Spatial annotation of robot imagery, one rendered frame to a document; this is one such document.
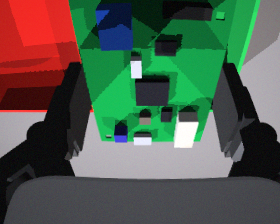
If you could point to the red open-top bin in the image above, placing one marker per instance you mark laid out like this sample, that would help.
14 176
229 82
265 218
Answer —
37 43

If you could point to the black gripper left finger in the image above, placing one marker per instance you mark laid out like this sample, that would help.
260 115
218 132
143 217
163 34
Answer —
63 132

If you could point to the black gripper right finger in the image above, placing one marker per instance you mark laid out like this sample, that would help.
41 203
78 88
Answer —
240 132

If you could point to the green circuit board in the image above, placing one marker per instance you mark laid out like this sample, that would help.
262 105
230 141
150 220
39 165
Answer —
151 66

